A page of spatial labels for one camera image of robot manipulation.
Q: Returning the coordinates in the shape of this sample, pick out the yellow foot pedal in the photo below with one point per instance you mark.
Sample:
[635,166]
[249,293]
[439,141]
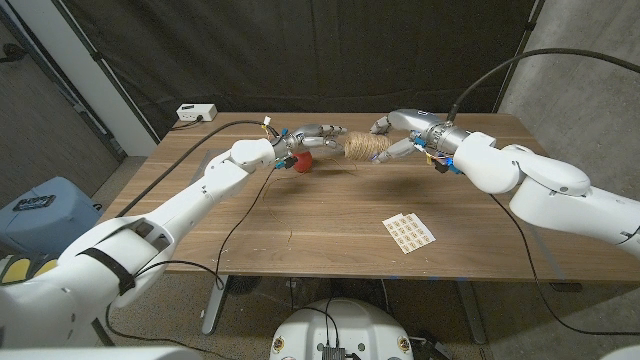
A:
[44,267]
[17,271]

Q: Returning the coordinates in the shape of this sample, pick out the grey hub on torso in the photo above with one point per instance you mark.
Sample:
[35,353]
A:
[333,353]

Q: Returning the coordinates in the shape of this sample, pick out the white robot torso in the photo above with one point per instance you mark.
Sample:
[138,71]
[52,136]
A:
[360,325]

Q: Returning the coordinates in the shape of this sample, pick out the sticker sheet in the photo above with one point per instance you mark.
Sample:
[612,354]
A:
[409,233]

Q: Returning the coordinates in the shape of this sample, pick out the grey tape outline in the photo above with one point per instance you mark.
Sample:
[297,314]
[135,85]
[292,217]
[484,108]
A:
[548,252]

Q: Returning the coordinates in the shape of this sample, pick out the metal table leg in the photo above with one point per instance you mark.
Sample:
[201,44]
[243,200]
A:
[215,305]
[472,315]

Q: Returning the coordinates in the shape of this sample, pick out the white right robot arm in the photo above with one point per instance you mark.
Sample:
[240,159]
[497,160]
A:
[550,185]

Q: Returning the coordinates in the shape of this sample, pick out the black backdrop stand pole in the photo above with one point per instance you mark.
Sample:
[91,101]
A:
[521,50]
[97,57]

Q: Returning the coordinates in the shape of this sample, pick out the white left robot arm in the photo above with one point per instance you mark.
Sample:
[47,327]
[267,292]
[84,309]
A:
[190,200]

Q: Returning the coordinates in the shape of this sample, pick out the white power strip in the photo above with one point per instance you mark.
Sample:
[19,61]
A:
[196,112]

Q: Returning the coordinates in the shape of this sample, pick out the black round ribbed object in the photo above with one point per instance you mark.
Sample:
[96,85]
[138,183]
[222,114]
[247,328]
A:
[243,285]

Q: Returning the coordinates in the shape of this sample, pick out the red ball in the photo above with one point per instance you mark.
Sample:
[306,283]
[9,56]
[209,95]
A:
[304,164]

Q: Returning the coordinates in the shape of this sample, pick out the black door frame rail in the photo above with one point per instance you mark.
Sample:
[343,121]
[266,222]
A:
[80,107]

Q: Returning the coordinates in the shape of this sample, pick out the jute twine spool with strand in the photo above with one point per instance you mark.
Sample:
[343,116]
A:
[366,146]

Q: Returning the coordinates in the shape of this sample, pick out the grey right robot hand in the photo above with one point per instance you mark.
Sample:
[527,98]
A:
[415,122]

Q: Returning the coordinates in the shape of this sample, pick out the blue plastic bin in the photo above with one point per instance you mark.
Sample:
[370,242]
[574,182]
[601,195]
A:
[60,225]

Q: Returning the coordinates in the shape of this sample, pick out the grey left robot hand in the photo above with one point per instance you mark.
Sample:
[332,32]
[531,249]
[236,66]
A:
[305,135]

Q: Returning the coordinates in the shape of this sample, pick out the black backdrop curtain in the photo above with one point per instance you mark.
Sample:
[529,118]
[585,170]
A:
[300,50]

